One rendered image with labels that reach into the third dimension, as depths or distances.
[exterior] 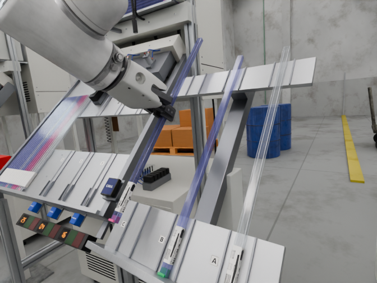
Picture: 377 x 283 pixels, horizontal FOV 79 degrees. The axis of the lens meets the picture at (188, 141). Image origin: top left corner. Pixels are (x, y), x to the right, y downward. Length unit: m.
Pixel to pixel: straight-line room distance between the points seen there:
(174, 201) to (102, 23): 0.71
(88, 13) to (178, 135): 3.99
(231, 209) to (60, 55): 0.43
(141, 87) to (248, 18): 10.88
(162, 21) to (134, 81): 0.68
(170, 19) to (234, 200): 0.77
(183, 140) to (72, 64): 3.93
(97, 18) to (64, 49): 0.06
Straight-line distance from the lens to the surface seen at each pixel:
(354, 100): 10.28
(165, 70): 0.95
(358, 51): 10.36
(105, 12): 0.36
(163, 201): 0.95
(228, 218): 0.55
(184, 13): 1.02
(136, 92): 0.43
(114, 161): 0.78
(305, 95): 10.32
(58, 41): 0.38
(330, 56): 10.34
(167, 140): 4.42
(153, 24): 1.10
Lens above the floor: 1.00
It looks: 10 degrees down
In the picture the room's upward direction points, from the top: 5 degrees counter-clockwise
